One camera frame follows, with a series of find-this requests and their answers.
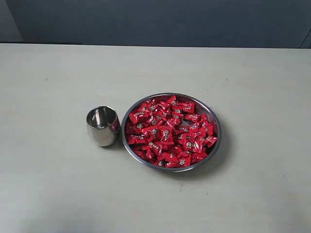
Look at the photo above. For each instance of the pile of red wrapped candies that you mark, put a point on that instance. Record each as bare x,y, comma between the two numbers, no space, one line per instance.
170,136

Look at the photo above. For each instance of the stainless steel cup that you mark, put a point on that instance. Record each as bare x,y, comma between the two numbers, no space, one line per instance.
103,125

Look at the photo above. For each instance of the round metal bowl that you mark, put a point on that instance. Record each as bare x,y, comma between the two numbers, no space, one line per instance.
213,116

